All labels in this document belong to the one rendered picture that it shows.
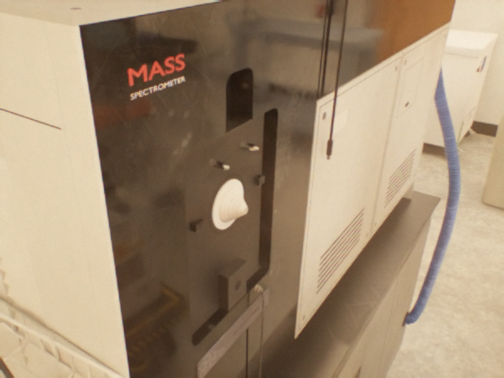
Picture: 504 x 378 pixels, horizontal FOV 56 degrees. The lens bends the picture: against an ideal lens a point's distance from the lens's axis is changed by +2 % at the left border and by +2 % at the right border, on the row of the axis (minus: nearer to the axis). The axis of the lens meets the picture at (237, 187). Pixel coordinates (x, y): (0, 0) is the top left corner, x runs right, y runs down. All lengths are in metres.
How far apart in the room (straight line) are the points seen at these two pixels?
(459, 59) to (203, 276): 3.22
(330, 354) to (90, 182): 0.74
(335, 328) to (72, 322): 0.67
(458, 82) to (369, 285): 2.63
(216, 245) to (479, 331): 1.87
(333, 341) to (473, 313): 1.43
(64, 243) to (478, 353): 1.96
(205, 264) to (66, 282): 0.16
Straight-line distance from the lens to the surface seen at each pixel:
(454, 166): 1.56
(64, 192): 0.43
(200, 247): 0.54
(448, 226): 1.64
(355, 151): 0.92
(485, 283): 2.62
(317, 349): 1.04
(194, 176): 0.49
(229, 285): 0.60
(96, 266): 0.44
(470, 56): 3.65
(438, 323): 2.30
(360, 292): 1.18
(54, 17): 0.36
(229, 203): 0.54
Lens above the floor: 1.49
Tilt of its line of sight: 29 degrees down
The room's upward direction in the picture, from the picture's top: 1 degrees clockwise
